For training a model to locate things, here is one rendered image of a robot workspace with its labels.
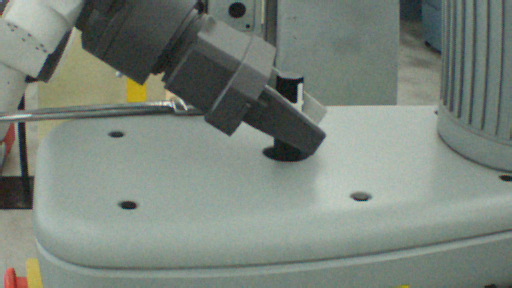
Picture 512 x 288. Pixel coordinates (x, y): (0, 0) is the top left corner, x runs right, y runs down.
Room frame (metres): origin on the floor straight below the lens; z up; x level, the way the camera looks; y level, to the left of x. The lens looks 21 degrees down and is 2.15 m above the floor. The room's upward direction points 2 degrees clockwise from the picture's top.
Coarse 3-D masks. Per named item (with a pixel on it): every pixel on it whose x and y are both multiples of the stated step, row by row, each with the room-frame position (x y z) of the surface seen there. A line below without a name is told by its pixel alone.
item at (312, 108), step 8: (272, 72) 0.69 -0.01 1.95; (280, 72) 0.69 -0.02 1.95; (272, 80) 0.69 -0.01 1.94; (272, 88) 0.69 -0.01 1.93; (304, 96) 0.69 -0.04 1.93; (312, 96) 0.70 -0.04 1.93; (304, 104) 0.69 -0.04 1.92; (312, 104) 0.69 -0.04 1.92; (320, 104) 0.69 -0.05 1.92; (304, 112) 0.69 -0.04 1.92; (312, 112) 0.69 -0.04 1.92; (320, 112) 0.69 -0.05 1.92; (320, 120) 0.69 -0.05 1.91
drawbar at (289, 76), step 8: (288, 72) 0.67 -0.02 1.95; (296, 72) 0.68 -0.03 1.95; (280, 80) 0.66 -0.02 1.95; (288, 80) 0.66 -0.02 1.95; (296, 80) 0.66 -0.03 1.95; (280, 88) 0.66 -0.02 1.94; (288, 88) 0.66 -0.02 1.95; (296, 88) 0.66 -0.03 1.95; (288, 96) 0.66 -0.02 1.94; (296, 96) 0.66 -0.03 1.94; (280, 144) 0.66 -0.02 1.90; (280, 152) 0.66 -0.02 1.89; (288, 152) 0.66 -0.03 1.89; (296, 152) 0.66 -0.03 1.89; (280, 160) 0.66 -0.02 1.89; (288, 160) 0.66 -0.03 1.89; (296, 160) 0.66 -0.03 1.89
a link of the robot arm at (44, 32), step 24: (24, 0) 0.64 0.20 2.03; (48, 0) 0.64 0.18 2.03; (72, 0) 0.64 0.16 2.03; (96, 0) 0.62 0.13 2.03; (120, 0) 0.64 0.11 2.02; (24, 24) 0.62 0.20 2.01; (48, 24) 0.63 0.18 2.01; (72, 24) 0.66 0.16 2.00; (96, 24) 0.63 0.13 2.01; (120, 24) 0.63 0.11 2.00; (48, 48) 0.64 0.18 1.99; (96, 48) 0.64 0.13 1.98
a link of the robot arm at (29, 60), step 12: (12, 0) 0.86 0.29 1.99; (0, 24) 0.85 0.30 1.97; (0, 36) 0.84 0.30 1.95; (12, 36) 0.85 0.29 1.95; (0, 48) 0.85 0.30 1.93; (12, 48) 0.85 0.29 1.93; (24, 48) 0.85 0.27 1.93; (60, 48) 0.87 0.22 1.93; (0, 60) 0.86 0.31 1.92; (12, 60) 0.86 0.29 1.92; (24, 60) 0.86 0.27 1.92; (36, 60) 0.86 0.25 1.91; (48, 60) 0.86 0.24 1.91; (24, 72) 0.88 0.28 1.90; (36, 72) 0.87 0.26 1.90; (48, 72) 0.87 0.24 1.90
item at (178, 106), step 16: (176, 96) 0.78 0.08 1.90; (0, 112) 0.73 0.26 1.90; (16, 112) 0.73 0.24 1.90; (32, 112) 0.73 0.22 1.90; (48, 112) 0.73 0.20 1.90; (64, 112) 0.73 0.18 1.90; (80, 112) 0.73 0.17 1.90; (96, 112) 0.74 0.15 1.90; (112, 112) 0.74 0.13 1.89; (128, 112) 0.74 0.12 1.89; (144, 112) 0.75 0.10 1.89; (160, 112) 0.75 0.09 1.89; (176, 112) 0.74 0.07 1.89; (192, 112) 0.75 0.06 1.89
